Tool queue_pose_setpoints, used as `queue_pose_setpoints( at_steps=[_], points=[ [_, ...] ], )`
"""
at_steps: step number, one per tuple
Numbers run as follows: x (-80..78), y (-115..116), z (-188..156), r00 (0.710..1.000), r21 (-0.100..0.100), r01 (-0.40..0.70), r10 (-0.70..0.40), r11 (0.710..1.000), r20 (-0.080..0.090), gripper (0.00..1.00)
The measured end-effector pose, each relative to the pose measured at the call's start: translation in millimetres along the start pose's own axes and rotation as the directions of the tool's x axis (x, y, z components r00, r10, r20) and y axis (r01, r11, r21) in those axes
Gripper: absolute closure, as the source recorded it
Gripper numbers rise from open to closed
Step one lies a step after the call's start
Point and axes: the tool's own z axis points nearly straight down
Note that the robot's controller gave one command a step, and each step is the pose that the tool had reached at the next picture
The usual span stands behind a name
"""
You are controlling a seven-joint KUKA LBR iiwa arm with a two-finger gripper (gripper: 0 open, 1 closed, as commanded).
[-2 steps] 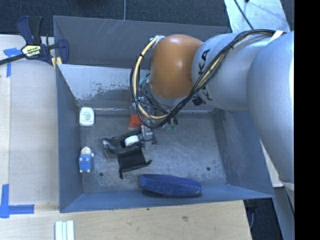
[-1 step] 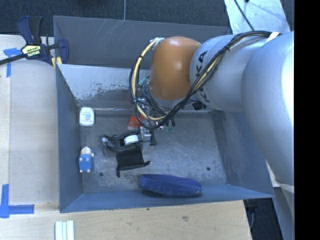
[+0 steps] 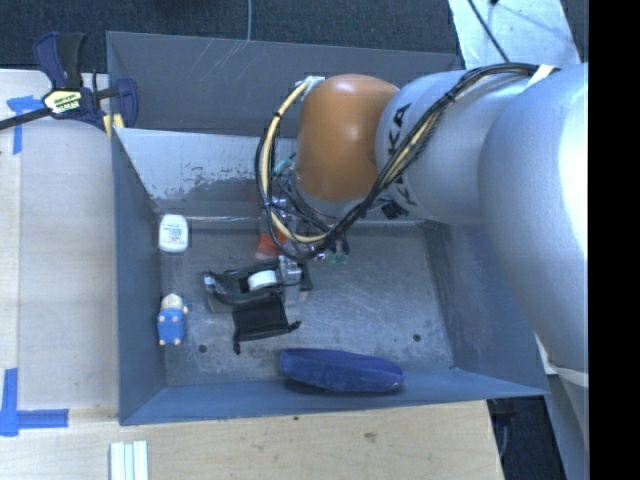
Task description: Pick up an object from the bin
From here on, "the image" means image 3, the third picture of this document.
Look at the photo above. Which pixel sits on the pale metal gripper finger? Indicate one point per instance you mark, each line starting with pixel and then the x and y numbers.
pixel 285 278
pixel 297 283

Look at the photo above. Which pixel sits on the orange plastic object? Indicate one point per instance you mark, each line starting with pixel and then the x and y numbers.
pixel 265 247

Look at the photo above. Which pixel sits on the black tape dispenser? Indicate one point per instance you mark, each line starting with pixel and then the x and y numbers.
pixel 235 288

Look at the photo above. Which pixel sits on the grey metal bin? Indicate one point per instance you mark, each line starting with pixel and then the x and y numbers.
pixel 380 308

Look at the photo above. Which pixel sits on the small white plastic bottle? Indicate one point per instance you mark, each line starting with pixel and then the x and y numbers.
pixel 173 233

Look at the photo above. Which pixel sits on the blue toy figure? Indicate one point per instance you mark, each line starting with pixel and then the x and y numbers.
pixel 172 320

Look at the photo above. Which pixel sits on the pale wood flat board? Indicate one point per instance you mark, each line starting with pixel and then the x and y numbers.
pixel 65 268

